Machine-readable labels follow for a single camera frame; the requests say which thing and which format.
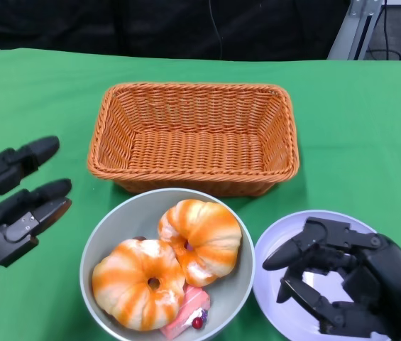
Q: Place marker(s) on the black backdrop cloth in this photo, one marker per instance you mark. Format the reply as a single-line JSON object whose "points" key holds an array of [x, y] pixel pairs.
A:
{"points": [[115, 25]]}

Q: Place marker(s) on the green tablecloth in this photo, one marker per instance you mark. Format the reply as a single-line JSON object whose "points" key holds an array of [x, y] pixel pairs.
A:
{"points": [[345, 142]]}

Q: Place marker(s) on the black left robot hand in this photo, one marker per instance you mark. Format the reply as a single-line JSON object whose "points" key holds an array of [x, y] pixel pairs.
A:
{"points": [[5, 231]]}

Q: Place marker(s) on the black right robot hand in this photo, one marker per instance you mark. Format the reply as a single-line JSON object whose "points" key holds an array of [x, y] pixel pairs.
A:
{"points": [[381, 284]]}

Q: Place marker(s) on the pale lavender round plate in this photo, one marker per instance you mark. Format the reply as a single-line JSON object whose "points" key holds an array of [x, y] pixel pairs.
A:
{"points": [[274, 234]]}

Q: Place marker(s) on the grey-green round bowl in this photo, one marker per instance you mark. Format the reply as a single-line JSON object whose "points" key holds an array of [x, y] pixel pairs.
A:
{"points": [[129, 216]]}

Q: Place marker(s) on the grey metal frame post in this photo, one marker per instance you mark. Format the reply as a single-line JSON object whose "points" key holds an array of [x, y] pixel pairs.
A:
{"points": [[352, 32]]}

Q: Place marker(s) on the pink layered cake slice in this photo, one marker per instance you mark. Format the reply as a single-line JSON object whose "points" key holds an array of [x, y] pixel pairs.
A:
{"points": [[189, 309]]}

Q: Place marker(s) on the orange wicker basket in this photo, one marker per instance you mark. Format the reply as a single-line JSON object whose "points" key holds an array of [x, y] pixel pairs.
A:
{"points": [[193, 156]]}

